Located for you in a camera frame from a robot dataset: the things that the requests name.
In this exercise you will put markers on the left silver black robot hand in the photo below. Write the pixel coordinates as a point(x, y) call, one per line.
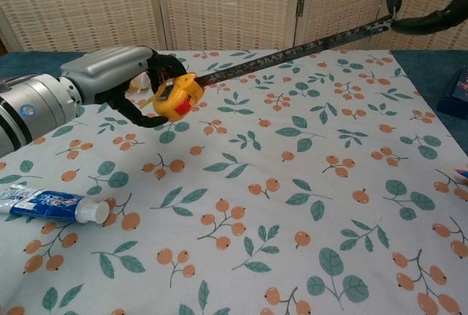
point(106, 70)

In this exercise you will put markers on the yellow tape measure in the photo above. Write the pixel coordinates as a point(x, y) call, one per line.
point(177, 92)

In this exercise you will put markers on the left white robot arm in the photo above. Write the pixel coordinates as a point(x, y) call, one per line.
point(33, 110)

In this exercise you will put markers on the tea bottle with cream label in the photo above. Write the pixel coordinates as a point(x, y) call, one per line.
point(140, 83)

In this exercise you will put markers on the dark blue rectangular box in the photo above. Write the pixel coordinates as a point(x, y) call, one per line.
point(455, 92)

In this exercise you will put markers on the woven folding screen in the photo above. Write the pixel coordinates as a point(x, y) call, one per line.
point(226, 4)

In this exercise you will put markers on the blue white toothpaste tube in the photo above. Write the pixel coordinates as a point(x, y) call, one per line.
point(47, 203)

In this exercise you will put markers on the floral leaf print tablecloth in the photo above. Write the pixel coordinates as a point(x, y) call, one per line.
point(256, 201)

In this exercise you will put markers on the blue red snack bag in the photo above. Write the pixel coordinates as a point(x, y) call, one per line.
point(462, 176)

